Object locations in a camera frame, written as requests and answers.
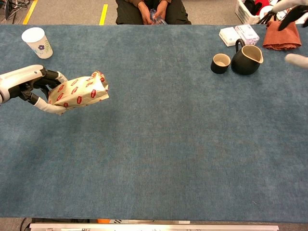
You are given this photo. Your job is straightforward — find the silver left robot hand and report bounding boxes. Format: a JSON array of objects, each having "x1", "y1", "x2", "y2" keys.
[{"x1": 0, "y1": 64, "x2": 69, "y2": 116}]

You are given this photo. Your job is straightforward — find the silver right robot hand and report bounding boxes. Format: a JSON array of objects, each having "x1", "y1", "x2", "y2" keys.
[{"x1": 273, "y1": 0, "x2": 308, "y2": 67}]

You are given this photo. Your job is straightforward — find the red patterned paper bag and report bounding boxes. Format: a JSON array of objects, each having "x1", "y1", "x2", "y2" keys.
[{"x1": 48, "y1": 70, "x2": 110, "y2": 116}]

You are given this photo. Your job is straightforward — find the white paper cup flower print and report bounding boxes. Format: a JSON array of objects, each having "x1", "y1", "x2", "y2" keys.
[{"x1": 21, "y1": 27, "x2": 53, "y2": 59}]

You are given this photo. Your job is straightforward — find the small black ceramic cup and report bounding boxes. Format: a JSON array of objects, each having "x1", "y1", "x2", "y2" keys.
[{"x1": 210, "y1": 53, "x2": 231, "y2": 75}]

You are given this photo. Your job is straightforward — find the printed white package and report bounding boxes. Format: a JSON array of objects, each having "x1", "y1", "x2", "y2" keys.
[{"x1": 276, "y1": 10, "x2": 298, "y2": 22}]

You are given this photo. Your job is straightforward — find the folded rust brown cloth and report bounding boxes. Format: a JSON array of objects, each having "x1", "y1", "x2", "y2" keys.
[{"x1": 262, "y1": 20, "x2": 302, "y2": 51}]

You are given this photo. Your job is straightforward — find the black tripod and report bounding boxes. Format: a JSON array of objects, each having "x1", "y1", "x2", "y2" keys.
[{"x1": 256, "y1": 9, "x2": 278, "y2": 25}]

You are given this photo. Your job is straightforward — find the red item in basket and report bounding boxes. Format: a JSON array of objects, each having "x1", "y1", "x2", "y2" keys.
[{"x1": 254, "y1": 0, "x2": 266, "y2": 15}]

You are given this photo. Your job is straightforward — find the tissue pack purple print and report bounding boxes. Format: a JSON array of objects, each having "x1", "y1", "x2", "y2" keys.
[{"x1": 234, "y1": 24, "x2": 260, "y2": 46}]

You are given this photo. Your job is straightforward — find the white plastic basket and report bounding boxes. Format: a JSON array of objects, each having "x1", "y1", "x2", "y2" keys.
[{"x1": 235, "y1": 0, "x2": 263, "y2": 25}]

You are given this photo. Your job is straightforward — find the yellow floor tape strip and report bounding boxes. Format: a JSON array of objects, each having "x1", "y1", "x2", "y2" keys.
[
  {"x1": 22, "y1": 0, "x2": 39, "y2": 25},
  {"x1": 99, "y1": 4, "x2": 109, "y2": 26}
]

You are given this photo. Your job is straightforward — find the plain white tissue pack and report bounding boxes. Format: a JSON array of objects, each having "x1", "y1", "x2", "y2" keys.
[{"x1": 218, "y1": 26, "x2": 242, "y2": 47}]

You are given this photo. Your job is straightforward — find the black ceramic pitcher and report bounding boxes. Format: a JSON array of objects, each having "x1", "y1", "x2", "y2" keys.
[{"x1": 231, "y1": 38, "x2": 264, "y2": 76}]

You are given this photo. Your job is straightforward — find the seated person dark clothes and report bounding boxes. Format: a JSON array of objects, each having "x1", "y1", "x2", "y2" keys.
[{"x1": 115, "y1": 0, "x2": 192, "y2": 26}]

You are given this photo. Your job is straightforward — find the clear plastic wrapper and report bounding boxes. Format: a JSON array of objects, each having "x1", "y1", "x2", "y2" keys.
[{"x1": 149, "y1": 8, "x2": 168, "y2": 26}]

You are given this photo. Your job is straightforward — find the blue felt table cover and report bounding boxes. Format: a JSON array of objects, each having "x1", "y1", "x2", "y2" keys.
[{"x1": 0, "y1": 24, "x2": 308, "y2": 222}]

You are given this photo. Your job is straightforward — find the bundle of black cables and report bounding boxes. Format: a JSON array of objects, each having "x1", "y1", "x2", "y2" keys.
[{"x1": 0, "y1": 0, "x2": 31, "y2": 24}]

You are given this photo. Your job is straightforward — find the thin black cable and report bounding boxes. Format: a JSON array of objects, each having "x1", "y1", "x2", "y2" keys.
[{"x1": 20, "y1": 218, "x2": 31, "y2": 231}]

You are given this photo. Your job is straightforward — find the aluminium rail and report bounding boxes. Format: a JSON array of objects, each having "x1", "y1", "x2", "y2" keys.
[{"x1": 28, "y1": 222, "x2": 280, "y2": 231}]

